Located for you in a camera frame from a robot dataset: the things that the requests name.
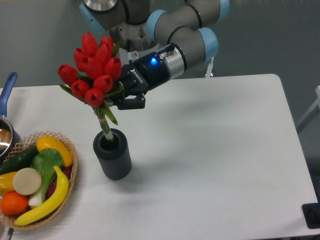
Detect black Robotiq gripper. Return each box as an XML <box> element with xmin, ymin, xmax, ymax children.
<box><xmin>107</xmin><ymin>51</ymin><xmax>170</xmax><ymax>110</ymax></box>

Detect red tulip bouquet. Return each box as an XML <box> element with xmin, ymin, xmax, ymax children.
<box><xmin>57</xmin><ymin>32</ymin><xmax>124</xmax><ymax>141</ymax></box>

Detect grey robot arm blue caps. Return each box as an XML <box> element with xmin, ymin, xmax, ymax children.
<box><xmin>79</xmin><ymin>0</ymin><xmax>230</xmax><ymax>110</ymax></box>

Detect dark grey ribbed vase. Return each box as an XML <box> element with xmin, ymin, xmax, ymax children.
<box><xmin>93</xmin><ymin>128</ymin><xmax>132</xmax><ymax>180</ymax></box>

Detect purple red vegetable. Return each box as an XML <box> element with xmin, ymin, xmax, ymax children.
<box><xmin>46</xmin><ymin>167</ymin><xmax>72</xmax><ymax>199</ymax></box>

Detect green bok choy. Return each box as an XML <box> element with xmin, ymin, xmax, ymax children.
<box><xmin>28</xmin><ymin>148</ymin><xmax>63</xmax><ymax>208</ymax></box>

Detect yellow banana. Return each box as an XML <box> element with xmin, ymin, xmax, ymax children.
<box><xmin>14</xmin><ymin>165</ymin><xmax>69</xmax><ymax>226</ymax></box>

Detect woven wicker basket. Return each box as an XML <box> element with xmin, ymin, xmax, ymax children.
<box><xmin>0</xmin><ymin>131</ymin><xmax>78</xmax><ymax>231</ymax></box>

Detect green cucumber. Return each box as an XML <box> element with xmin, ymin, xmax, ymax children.
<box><xmin>0</xmin><ymin>145</ymin><xmax>39</xmax><ymax>175</ymax></box>

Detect beige round disc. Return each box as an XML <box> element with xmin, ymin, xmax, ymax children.
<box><xmin>12</xmin><ymin>167</ymin><xmax>42</xmax><ymax>196</ymax></box>

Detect yellow pepper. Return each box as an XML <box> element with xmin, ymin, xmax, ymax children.
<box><xmin>0</xmin><ymin>171</ymin><xmax>17</xmax><ymax>196</ymax></box>

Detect orange fruit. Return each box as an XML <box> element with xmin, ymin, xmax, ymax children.
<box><xmin>0</xmin><ymin>191</ymin><xmax>29</xmax><ymax>216</ymax></box>

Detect black box at table edge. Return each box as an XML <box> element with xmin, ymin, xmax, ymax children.
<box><xmin>301</xmin><ymin>202</ymin><xmax>320</xmax><ymax>229</ymax></box>

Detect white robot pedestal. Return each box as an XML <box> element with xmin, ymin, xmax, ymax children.
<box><xmin>109</xmin><ymin>22</ymin><xmax>160</xmax><ymax>65</ymax></box>

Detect blue handled saucepan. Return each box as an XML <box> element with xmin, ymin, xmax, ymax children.
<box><xmin>0</xmin><ymin>72</ymin><xmax>21</xmax><ymax>164</ymax></box>

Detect white frame at right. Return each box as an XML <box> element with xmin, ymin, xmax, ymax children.
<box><xmin>296</xmin><ymin>85</ymin><xmax>320</xmax><ymax>134</ymax></box>

